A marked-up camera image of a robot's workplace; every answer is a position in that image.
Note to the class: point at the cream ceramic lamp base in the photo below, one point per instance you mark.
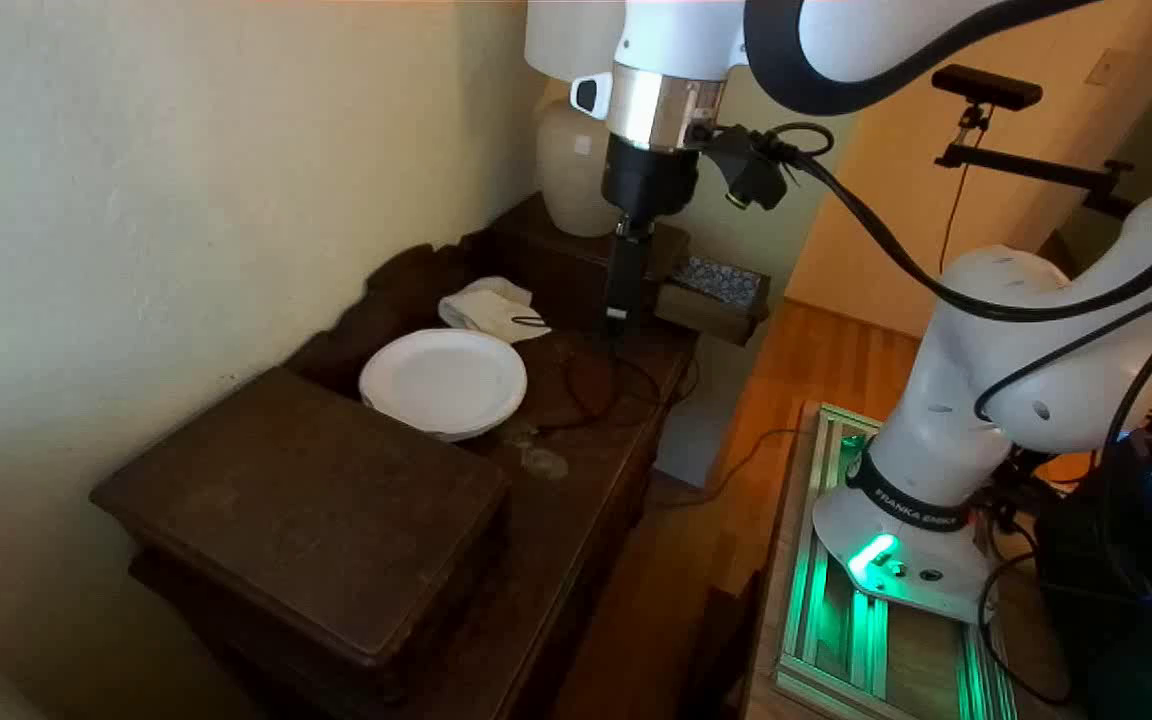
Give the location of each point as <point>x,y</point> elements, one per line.
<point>568,164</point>

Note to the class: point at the dark wooden dresser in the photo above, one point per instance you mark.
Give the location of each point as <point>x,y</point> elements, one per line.
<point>576,455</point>

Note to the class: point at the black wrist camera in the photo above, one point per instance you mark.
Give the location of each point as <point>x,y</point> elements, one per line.
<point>750,172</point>

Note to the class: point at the dark wooden drawer box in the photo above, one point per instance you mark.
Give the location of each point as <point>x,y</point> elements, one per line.
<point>314,540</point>

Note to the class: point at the small patterned box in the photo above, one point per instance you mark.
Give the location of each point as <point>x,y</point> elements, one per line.
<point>713,297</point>

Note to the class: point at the white round plate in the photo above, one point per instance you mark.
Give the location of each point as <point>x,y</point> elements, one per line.
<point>445,383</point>

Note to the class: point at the black computer with lights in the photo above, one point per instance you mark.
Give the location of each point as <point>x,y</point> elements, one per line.
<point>1097,582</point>

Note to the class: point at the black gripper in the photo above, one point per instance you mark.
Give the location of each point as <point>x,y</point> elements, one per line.
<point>640,184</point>

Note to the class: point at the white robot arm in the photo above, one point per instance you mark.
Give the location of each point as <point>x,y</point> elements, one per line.
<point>1019,354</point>

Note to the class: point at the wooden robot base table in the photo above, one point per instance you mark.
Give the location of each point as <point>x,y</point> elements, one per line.
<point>839,655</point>

